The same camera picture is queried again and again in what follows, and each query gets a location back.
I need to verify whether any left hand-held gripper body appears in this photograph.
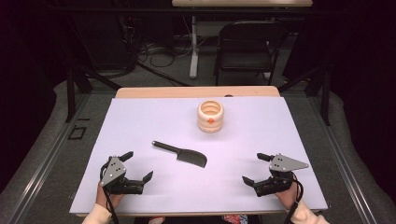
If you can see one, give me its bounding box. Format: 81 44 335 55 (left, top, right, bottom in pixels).
99 155 145 196

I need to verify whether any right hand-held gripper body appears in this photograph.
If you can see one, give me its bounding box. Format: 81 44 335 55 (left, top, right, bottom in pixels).
253 153 310 198

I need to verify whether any black knife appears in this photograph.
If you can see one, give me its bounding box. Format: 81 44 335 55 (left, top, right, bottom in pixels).
151 140 208 169

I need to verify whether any person's left hand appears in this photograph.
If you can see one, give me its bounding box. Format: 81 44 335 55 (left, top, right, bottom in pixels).
95 183 124 210

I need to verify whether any person's right hand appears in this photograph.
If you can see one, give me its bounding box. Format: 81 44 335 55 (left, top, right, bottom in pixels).
275 183 299 211

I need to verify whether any white table sheet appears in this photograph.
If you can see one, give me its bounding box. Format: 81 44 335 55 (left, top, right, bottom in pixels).
68 96 329 215

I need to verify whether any person's patterned clothing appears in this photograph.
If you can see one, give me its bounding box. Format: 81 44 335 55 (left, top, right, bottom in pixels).
148 214 261 224

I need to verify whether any black metal stand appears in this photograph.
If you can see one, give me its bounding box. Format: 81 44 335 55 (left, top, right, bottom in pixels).
64 66 122 124
277 63 332 127

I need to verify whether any wooden table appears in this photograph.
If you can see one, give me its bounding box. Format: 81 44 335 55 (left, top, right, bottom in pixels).
75 86 321 218

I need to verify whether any black folding chair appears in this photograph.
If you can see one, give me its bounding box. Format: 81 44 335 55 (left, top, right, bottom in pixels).
213 20 289 87

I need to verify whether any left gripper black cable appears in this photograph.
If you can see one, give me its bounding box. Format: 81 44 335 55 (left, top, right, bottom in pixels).
99 157 120 224

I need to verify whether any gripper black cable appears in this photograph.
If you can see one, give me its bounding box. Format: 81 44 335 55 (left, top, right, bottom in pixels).
283 171 305 224
99 157 120 224

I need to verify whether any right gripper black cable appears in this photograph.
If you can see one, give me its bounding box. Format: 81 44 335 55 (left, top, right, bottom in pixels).
283 171 305 224

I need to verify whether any bundle of floor cables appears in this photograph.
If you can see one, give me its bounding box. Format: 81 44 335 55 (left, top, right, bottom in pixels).
122 15 195 88

